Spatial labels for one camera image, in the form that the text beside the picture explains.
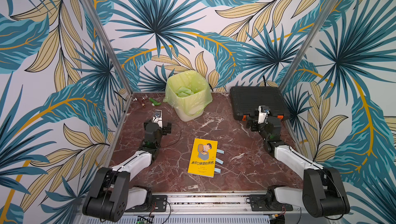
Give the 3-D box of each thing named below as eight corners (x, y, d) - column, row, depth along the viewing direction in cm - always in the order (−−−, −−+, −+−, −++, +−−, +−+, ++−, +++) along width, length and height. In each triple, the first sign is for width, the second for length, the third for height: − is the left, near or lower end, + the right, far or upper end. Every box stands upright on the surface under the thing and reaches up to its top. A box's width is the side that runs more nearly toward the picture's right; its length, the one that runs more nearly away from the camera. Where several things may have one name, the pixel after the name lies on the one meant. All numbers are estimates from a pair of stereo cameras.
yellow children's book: (187, 173, 85) (187, 171, 83) (194, 139, 97) (194, 137, 96) (214, 177, 83) (214, 176, 82) (217, 142, 96) (217, 141, 94)
